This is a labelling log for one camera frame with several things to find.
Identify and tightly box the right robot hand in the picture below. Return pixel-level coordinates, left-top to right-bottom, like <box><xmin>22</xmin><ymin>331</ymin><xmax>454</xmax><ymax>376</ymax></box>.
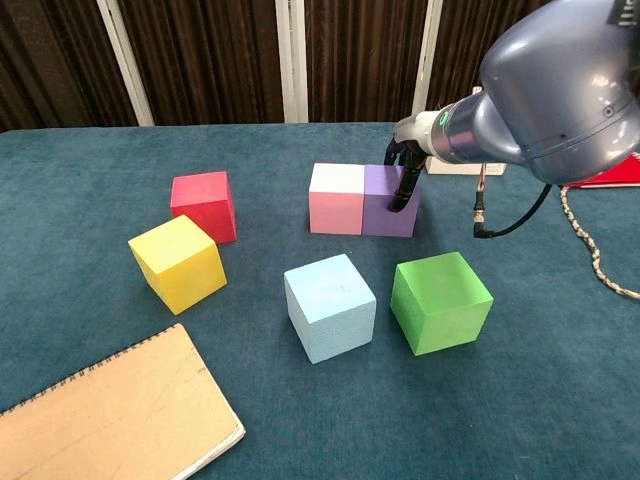
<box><xmin>382</xmin><ymin>110</ymin><xmax>451</xmax><ymax>214</ymax></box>

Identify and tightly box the purple foam cube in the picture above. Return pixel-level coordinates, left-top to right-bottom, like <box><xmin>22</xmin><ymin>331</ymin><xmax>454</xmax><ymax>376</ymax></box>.
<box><xmin>362</xmin><ymin>163</ymin><xmax>421</xmax><ymax>238</ymax></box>

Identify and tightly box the red foam cube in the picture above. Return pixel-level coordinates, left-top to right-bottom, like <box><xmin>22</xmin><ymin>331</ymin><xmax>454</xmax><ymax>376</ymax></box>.
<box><xmin>169</xmin><ymin>170</ymin><xmax>238</xmax><ymax>245</ymax></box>

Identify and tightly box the white partition frame post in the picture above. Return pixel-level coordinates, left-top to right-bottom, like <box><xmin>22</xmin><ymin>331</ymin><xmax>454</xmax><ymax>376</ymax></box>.
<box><xmin>409</xmin><ymin>0</ymin><xmax>444</xmax><ymax>124</ymax></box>
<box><xmin>274</xmin><ymin>0</ymin><xmax>309</xmax><ymax>124</ymax></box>
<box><xmin>96</xmin><ymin>0</ymin><xmax>155</xmax><ymax>127</ymax></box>

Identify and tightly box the green foam cube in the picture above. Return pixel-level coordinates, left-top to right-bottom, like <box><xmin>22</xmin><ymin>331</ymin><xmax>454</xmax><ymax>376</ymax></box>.
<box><xmin>389</xmin><ymin>251</ymin><xmax>495</xmax><ymax>357</ymax></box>

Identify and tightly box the beige braided rope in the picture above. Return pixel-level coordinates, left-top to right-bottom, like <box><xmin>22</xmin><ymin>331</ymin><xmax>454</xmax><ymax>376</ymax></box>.
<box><xmin>559</xmin><ymin>185</ymin><xmax>640</xmax><ymax>301</ymax></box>

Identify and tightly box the yellow foam cube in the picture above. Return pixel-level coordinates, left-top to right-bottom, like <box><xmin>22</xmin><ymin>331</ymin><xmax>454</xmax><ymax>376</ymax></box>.
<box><xmin>127</xmin><ymin>214</ymin><xmax>228</xmax><ymax>317</ymax></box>

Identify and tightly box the red spiral notebook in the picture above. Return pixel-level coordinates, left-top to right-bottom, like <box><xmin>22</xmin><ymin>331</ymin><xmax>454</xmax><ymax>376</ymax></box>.
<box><xmin>562</xmin><ymin>152</ymin><xmax>640</xmax><ymax>190</ymax></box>

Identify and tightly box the blue felt table cover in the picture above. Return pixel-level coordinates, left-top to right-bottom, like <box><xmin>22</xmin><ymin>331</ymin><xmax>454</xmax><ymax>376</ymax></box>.
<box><xmin>0</xmin><ymin>119</ymin><xmax>640</xmax><ymax>480</ymax></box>

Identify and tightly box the dark brown curtain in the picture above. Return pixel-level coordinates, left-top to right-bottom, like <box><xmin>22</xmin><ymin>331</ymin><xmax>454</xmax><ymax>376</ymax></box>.
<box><xmin>0</xmin><ymin>0</ymin><xmax>640</xmax><ymax>134</ymax></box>

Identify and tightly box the white cardboard box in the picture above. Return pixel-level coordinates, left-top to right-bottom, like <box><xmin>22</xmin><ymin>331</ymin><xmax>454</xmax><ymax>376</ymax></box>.
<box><xmin>427</xmin><ymin>157</ymin><xmax>506</xmax><ymax>177</ymax></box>

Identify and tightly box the light blue foam cube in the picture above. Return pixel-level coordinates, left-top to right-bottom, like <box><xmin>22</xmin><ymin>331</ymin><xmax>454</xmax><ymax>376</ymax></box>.
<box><xmin>283</xmin><ymin>253</ymin><xmax>378</xmax><ymax>365</ymax></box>

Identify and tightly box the pink foam cube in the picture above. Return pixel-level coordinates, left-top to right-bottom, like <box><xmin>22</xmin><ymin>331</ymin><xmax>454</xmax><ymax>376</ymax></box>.
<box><xmin>308</xmin><ymin>162</ymin><xmax>366</xmax><ymax>236</ymax></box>

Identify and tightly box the tan spiral notebook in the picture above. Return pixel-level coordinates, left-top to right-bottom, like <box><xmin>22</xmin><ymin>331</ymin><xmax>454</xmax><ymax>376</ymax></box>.
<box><xmin>0</xmin><ymin>322</ymin><xmax>247</xmax><ymax>480</ymax></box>

